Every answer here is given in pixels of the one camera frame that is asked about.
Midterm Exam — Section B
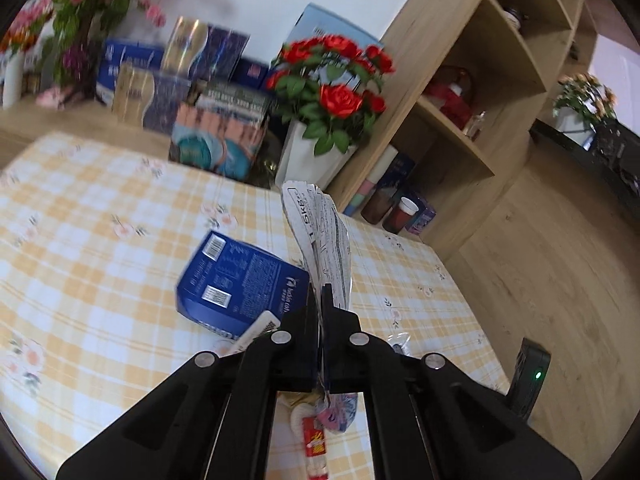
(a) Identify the stack of pastel cups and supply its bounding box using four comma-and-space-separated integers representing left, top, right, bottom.
345, 145, 401, 216

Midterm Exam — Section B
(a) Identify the white printed pouch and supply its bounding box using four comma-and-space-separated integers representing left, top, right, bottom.
281, 181, 354, 396

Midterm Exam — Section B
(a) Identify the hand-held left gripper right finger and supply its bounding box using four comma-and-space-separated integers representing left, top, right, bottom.
322, 282, 583, 480

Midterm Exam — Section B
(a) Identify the white flower pot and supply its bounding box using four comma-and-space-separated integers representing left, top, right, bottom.
555, 107, 596, 147

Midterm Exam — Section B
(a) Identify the black counter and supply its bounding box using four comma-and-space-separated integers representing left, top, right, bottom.
530, 119, 640, 201

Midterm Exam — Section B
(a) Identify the red jar with white lid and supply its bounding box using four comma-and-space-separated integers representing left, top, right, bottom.
384, 196, 418, 233

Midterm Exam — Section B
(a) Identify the teal bowl set box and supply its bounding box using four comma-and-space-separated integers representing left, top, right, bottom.
169, 105, 268, 181

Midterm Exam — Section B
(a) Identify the tall white vase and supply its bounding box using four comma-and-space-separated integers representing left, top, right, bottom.
2, 55, 26, 111

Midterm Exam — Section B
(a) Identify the red rose bouquet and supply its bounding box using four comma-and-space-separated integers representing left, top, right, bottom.
265, 35, 396, 156

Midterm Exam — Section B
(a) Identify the small blue patterned box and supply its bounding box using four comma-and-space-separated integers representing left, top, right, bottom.
406, 200, 436, 235

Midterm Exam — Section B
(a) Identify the brown glass jar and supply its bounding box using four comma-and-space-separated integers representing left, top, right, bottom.
361, 185, 396, 225

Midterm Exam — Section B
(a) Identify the faceted white vase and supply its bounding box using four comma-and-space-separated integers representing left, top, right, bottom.
275, 120, 358, 196

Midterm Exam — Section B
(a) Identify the small dark blue box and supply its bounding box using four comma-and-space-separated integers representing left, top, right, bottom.
232, 57, 271, 88

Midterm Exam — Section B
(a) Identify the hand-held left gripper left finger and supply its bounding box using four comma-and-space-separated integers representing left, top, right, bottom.
56, 282, 323, 480

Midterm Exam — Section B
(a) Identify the blue white plastic wrapper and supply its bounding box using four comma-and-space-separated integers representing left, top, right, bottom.
320, 392, 358, 433

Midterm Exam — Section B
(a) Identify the black device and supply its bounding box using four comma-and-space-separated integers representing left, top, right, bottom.
595, 122, 626, 158

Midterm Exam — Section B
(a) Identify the dark green box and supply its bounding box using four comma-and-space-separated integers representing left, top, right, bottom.
195, 82, 278, 116

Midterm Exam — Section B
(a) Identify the gold and blue gift box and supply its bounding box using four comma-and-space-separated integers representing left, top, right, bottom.
111, 65, 193, 133
162, 16, 251, 81

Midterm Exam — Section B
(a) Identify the clear plastic bag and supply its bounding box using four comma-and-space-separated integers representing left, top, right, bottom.
385, 332, 413, 358

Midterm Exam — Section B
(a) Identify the large light blue box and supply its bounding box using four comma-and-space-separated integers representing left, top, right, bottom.
292, 3, 383, 61

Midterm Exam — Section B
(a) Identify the red gift basket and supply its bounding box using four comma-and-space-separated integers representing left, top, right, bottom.
422, 66, 473, 128

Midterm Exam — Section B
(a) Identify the purple flower bunch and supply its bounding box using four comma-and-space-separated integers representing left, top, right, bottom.
60, 42, 93, 86

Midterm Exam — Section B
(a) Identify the glass perfume bottle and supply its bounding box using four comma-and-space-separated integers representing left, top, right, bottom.
465, 110, 488, 141

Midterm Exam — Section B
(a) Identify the blue coffee box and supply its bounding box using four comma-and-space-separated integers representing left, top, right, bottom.
175, 230, 311, 341

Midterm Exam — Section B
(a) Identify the pink cloth item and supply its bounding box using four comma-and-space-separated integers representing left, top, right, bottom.
37, 85, 76, 108

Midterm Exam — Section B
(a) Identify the wooden shelf unit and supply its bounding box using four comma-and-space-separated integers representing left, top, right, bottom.
325, 0, 601, 261

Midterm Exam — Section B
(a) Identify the red white blister pack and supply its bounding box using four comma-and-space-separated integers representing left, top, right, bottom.
302, 415, 328, 478

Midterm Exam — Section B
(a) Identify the peach flower bouquet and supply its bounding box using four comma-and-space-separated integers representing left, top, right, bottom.
552, 72, 618, 123

